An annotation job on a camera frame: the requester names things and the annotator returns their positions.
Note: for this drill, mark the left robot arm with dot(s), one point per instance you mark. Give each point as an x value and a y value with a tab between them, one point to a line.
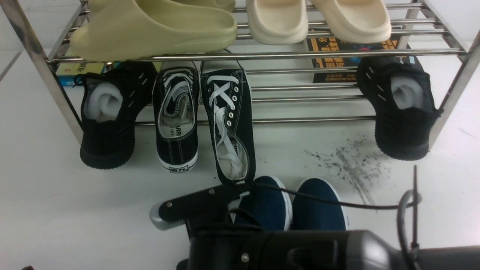
230	239

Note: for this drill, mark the yellow blue book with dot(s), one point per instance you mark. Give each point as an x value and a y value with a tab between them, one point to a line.
67	71

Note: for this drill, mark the cream foam slipper left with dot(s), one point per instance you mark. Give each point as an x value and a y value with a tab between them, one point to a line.
277	22

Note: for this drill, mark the black knit sneaker right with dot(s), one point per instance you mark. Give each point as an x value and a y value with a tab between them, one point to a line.
400	93

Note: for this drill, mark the black canvas sneaker upright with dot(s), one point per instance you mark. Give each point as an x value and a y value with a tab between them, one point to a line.
175	98

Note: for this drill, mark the olive green foam slipper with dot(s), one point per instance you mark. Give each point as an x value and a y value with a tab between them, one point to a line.
133	29

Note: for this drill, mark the black canvas sneaker tilted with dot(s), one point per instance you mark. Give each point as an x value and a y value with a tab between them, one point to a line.
226	96

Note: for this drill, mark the black knit sneaker left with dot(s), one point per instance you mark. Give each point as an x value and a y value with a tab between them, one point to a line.
110	106

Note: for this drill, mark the steel shoe rack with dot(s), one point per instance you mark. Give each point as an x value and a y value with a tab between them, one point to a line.
419	11

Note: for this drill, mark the black knit sneaker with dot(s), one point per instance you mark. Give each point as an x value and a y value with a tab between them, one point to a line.
110	106
400	93

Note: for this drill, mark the black orange printed book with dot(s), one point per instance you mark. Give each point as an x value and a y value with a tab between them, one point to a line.
333	44

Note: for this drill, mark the cream foam slipper right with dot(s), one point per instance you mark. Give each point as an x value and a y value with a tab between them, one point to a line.
356	21

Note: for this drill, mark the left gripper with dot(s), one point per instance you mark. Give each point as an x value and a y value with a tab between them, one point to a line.
199	208

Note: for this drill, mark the navy slip-on shoe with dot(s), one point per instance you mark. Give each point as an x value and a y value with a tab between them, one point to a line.
309	214
271	208

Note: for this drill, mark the cream foam slipper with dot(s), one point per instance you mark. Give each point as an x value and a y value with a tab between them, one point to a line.
356	21
277	22

